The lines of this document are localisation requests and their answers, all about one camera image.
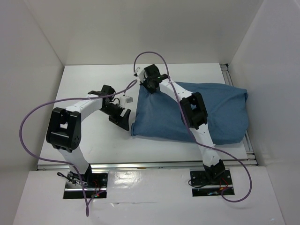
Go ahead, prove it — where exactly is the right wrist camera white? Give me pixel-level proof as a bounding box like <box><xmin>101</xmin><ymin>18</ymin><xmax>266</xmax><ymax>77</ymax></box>
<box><xmin>134</xmin><ymin>67</ymin><xmax>147</xmax><ymax>83</ymax></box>

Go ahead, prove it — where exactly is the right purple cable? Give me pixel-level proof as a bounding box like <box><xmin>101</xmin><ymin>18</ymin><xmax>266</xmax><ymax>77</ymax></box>
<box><xmin>133</xmin><ymin>52</ymin><xmax>252</xmax><ymax>202</ymax></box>

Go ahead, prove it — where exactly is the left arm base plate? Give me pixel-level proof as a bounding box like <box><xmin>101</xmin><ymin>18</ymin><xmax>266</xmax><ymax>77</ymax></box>
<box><xmin>62</xmin><ymin>172</ymin><xmax>108</xmax><ymax>191</ymax></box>

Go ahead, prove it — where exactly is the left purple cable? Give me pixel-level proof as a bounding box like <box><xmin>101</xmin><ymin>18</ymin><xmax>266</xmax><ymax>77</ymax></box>
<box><xmin>19</xmin><ymin>79</ymin><xmax>138</xmax><ymax>217</ymax></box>

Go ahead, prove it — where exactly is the aluminium rail front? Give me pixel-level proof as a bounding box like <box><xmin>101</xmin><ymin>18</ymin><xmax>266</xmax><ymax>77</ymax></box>
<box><xmin>37</xmin><ymin>159</ymin><xmax>258</xmax><ymax>171</ymax></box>

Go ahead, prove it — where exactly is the purple cable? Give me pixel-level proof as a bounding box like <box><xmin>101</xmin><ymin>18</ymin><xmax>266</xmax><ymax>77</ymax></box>
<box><xmin>19</xmin><ymin>79</ymin><xmax>138</xmax><ymax>217</ymax></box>
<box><xmin>133</xmin><ymin>52</ymin><xmax>252</xmax><ymax>202</ymax></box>

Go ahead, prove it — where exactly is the blue pillowcase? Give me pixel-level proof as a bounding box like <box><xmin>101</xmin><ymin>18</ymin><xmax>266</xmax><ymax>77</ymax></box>
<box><xmin>131</xmin><ymin>82</ymin><xmax>249</xmax><ymax>145</ymax></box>

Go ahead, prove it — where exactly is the aluminium rail right side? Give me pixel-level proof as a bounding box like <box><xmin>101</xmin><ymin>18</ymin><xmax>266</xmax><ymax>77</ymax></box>
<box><xmin>220</xmin><ymin>64</ymin><xmax>257</xmax><ymax>164</ymax></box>

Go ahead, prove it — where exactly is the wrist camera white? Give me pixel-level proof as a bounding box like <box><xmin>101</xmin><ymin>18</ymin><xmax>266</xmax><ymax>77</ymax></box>
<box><xmin>119</xmin><ymin>95</ymin><xmax>133</xmax><ymax>105</ymax></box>
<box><xmin>134</xmin><ymin>67</ymin><xmax>147</xmax><ymax>83</ymax></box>

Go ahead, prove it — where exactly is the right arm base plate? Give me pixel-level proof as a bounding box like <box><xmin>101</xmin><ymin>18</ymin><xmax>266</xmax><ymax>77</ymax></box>
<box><xmin>190</xmin><ymin>170</ymin><xmax>233</xmax><ymax>186</ymax></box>

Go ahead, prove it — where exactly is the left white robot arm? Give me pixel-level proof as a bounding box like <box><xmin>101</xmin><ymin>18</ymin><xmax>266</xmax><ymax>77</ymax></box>
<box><xmin>46</xmin><ymin>85</ymin><xmax>131</xmax><ymax>187</ymax></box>

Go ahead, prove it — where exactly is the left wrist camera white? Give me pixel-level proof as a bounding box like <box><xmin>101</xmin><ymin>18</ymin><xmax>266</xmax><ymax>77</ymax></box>
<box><xmin>119</xmin><ymin>95</ymin><xmax>133</xmax><ymax>105</ymax></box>

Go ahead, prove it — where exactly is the aluminium rail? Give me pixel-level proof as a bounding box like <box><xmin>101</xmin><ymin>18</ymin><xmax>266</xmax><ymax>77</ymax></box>
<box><xmin>220</xmin><ymin>64</ymin><xmax>257</xmax><ymax>164</ymax></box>
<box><xmin>37</xmin><ymin>159</ymin><xmax>258</xmax><ymax>171</ymax></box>

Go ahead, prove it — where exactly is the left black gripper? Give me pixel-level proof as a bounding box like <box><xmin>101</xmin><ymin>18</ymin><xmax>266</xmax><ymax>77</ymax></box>
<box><xmin>99</xmin><ymin>103</ymin><xmax>130</xmax><ymax>130</ymax></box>

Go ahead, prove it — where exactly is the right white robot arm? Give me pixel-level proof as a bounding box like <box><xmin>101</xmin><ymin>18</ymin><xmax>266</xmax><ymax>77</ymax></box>
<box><xmin>134</xmin><ymin>64</ymin><xmax>225</xmax><ymax>184</ymax></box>

